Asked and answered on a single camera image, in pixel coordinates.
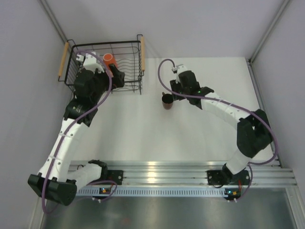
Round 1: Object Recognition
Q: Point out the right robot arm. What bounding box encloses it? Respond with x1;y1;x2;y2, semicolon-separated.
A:
170;66;272;184

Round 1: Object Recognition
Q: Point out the right wooden rack handle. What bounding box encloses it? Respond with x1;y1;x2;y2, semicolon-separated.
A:
141;36;145;72

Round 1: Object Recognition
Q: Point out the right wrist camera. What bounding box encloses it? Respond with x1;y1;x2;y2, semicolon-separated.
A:
172;64;190;83

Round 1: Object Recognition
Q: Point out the left aluminium frame post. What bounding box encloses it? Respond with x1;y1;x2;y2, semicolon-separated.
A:
38;0;71;48

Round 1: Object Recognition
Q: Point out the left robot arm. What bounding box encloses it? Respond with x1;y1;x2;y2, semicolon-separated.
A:
28;63;125;206

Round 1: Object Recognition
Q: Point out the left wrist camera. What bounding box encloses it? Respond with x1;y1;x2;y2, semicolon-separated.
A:
76;53;105;73

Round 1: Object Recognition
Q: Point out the perforated cable duct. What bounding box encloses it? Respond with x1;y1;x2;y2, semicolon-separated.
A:
76;187;231;197

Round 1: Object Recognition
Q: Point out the orange mug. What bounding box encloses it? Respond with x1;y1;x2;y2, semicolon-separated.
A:
102;53;118;70

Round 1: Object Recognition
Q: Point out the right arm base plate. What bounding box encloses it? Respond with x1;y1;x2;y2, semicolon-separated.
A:
207;170;250;187

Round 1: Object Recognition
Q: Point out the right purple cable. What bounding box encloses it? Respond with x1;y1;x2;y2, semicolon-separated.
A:
158;58;280;202

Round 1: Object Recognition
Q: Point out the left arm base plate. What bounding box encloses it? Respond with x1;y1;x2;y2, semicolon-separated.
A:
89;170;123;185

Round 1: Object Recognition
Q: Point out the aluminium frame post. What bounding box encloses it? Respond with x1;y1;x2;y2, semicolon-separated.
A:
247;0;293;66
38;0;71;48

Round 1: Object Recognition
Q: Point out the purple cable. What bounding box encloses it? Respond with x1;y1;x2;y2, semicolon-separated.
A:
41;50;117;214
158;58;280;202

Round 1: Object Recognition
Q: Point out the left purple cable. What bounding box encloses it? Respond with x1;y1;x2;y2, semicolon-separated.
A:
41;50;117;214

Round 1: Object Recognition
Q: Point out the aluminium mounting rail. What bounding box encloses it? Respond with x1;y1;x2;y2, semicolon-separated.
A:
69;161;297;187

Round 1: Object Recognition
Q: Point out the dark brown mug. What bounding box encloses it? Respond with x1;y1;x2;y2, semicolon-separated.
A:
162;92;174;110

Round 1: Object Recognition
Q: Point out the left wooden rack handle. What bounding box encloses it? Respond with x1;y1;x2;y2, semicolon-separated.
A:
58;41;69;80

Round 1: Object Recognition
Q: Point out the wooden rack handle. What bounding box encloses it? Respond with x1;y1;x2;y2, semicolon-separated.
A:
141;36;145;72
58;41;69;80

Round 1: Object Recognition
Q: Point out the right aluminium frame post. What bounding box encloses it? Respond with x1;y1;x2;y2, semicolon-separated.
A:
247;0;293;66

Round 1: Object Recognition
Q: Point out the black wire dish rack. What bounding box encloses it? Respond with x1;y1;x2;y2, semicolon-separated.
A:
58;34;144;94

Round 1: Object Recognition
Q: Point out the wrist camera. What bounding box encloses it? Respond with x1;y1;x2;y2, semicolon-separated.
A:
172;64;190;83
76;53;105;73

